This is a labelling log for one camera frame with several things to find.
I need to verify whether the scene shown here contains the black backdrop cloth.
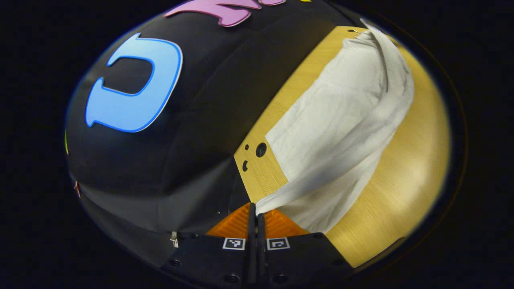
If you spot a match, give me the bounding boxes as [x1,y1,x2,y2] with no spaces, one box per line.
[64,0,364,261]

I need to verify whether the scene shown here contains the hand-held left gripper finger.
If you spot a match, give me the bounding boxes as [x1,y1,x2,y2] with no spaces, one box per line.
[161,203,257,286]
[257,209,354,286]

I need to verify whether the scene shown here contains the white jeans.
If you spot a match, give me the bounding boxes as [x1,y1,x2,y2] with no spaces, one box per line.
[255,18,415,234]

